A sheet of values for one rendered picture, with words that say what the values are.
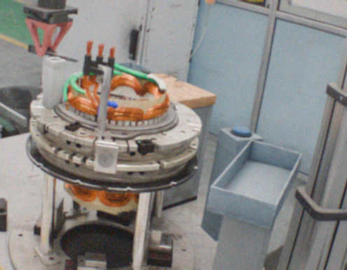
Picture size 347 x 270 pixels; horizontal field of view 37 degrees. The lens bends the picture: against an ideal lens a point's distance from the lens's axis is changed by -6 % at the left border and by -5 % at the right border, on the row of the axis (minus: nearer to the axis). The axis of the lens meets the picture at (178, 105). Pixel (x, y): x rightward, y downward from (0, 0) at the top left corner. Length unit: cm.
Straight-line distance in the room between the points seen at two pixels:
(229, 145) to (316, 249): 31
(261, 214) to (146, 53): 254
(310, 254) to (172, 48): 243
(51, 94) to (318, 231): 63
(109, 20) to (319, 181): 247
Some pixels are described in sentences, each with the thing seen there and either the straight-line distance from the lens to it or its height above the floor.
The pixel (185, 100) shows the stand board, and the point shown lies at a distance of 124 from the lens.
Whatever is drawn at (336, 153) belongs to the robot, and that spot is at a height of 105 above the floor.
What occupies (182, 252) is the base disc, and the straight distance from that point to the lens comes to 115.
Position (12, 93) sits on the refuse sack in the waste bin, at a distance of 290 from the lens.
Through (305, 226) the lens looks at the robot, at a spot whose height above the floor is 86.
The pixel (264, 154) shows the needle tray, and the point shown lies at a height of 104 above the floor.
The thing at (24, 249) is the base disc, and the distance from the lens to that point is 111.
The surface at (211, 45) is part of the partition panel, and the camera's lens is 368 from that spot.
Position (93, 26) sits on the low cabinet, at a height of 77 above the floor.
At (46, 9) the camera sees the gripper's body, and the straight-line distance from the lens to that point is 105.
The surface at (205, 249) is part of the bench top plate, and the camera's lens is 122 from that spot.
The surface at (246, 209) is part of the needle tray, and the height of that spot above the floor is 104.
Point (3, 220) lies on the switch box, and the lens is 119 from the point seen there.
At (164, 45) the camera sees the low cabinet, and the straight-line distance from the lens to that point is 342.
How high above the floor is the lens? 143
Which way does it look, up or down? 18 degrees down
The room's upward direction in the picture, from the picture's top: 9 degrees clockwise
